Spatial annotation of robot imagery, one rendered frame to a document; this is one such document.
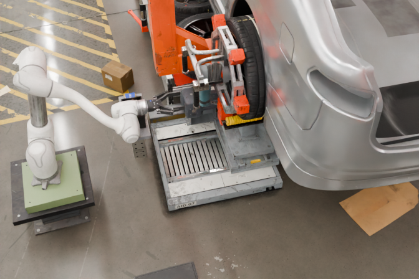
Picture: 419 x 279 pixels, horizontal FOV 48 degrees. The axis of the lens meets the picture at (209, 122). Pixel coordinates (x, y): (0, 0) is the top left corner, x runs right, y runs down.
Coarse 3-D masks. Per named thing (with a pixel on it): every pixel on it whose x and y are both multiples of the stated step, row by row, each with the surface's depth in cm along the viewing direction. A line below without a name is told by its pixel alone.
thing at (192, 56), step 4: (188, 52) 298; (192, 56) 294; (192, 60) 291; (196, 60) 291; (192, 64) 292; (196, 72) 283; (196, 76) 284; (200, 80) 278; (200, 84) 277; (204, 84) 278
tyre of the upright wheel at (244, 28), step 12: (228, 24) 298; (240, 24) 283; (252, 24) 283; (240, 36) 277; (252, 36) 277; (240, 48) 280; (252, 48) 275; (252, 60) 273; (252, 72) 273; (264, 72) 275; (228, 84) 329; (252, 84) 275; (264, 84) 278; (252, 96) 279; (264, 96) 282; (252, 108) 286; (264, 108) 289
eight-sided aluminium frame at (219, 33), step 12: (216, 36) 303; (228, 36) 286; (228, 48) 277; (216, 60) 326; (228, 60) 279; (240, 72) 278; (216, 84) 326; (240, 84) 278; (228, 96) 321; (228, 108) 303
